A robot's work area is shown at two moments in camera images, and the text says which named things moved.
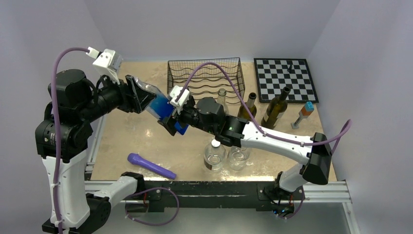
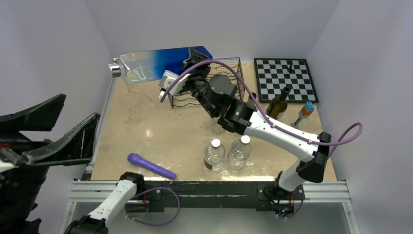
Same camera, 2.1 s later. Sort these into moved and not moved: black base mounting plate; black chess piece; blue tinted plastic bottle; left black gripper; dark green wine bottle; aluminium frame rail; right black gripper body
Moved: left black gripper; right black gripper body; blue tinted plastic bottle
Not moved: aluminium frame rail; dark green wine bottle; black chess piece; black base mounting plate
